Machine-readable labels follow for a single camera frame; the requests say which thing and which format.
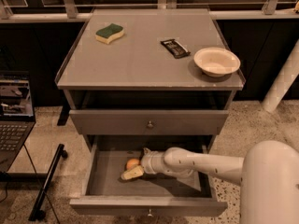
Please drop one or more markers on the open grey middle drawer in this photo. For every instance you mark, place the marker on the open grey middle drawer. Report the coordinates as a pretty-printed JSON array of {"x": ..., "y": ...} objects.
[{"x": 105, "y": 193}]

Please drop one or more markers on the closed grey top drawer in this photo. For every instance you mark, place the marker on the closed grey top drawer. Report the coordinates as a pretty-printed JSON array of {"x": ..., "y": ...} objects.
[{"x": 149, "y": 122}]

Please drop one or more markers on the metal window railing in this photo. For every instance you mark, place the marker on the metal window railing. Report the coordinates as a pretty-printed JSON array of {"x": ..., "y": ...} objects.
[{"x": 61, "y": 10}]

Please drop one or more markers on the green yellow sponge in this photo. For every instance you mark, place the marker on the green yellow sponge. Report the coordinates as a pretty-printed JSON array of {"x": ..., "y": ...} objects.
[{"x": 110, "y": 33}]

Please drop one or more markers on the orange fruit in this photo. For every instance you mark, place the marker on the orange fruit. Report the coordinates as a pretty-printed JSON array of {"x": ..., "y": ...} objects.
[{"x": 132, "y": 163}]

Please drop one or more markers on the black snack bar wrapper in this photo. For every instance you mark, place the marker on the black snack bar wrapper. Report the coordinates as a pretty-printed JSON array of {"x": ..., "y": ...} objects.
[{"x": 175, "y": 48}]

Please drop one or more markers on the white paper bowl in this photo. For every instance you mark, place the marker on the white paper bowl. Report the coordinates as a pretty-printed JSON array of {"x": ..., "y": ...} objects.
[{"x": 216, "y": 62}]

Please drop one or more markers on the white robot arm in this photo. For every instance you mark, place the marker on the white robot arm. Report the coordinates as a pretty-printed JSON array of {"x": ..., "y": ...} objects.
[{"x": 268, "y": 177}]

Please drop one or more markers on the grey drawer cabinet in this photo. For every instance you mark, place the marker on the grey drawer cabinet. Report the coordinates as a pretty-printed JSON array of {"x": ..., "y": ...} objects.
[{"x": 135, "y": 72}]

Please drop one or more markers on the black laptop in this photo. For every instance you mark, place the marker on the black laptop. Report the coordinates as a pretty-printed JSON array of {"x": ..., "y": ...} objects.
[{"x": 17, "y": 115}]

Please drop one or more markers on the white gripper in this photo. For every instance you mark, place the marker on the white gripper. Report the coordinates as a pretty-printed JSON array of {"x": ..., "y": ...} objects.
[{"x": 149, "y": 161}]

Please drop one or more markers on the black stand leg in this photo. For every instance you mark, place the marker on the black stand leg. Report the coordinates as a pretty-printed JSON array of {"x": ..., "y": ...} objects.
[{"x": 37, "y": 213}]

